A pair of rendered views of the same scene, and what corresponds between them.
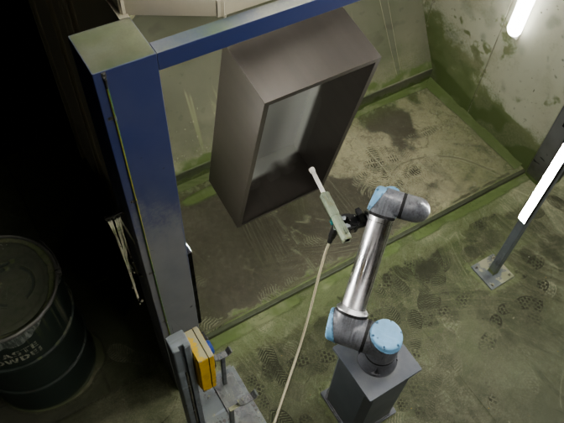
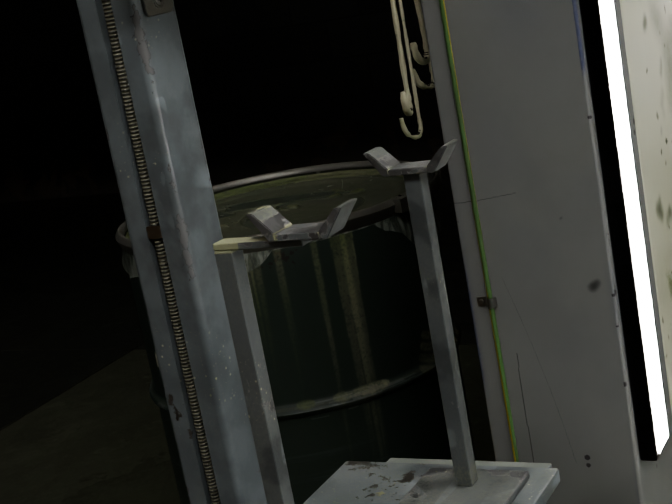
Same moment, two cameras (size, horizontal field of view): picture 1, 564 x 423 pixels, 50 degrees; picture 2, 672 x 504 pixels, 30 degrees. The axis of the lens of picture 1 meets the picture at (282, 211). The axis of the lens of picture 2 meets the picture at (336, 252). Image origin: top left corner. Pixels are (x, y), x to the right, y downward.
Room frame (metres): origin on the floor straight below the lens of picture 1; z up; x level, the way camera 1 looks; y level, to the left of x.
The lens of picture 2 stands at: (0.40, -0.73, 1.29)
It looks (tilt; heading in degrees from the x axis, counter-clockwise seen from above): 13 degrees down; 64
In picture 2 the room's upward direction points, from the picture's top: 11 degrees counter-clockwise
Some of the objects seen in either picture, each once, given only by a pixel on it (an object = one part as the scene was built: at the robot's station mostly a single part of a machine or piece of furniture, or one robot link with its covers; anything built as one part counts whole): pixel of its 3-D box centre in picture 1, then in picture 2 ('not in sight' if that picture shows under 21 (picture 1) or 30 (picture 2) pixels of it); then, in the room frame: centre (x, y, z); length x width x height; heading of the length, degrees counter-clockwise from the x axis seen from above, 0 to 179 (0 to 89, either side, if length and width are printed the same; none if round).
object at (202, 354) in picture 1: (200, 360); not in sight; (0.77, 0.24, 1.42); 0.12 x 0.06 x 0.26; 35
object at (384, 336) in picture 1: (382, 341); not in sight; (1.17, -0.49, 0.83); 0.17 x 0.15 x 0.18; 74
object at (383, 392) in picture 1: (366, 382); not in sight; (1.16, -0.50, 0.32); 0.31 x 0.31 x 0.64; 35
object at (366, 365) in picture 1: (378, 353); not in sight; (1.16, -0.50, 0.69); 0.19 x 0.19 x 0.10
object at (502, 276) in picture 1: (492, 271); not in sight; (2.09, -1.39, 0.01); 0.20 x 0.20 x 0.01; 35
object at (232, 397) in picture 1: (230, 392); (370, 365); (0.84, 0.15, 0.95); 0.26 x 0.15 x 0.32; 35
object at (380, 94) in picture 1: (289, 133); not in sight; (3.09, -0.01, 0.11); 2.70 x 0.02 x 0.13; 125
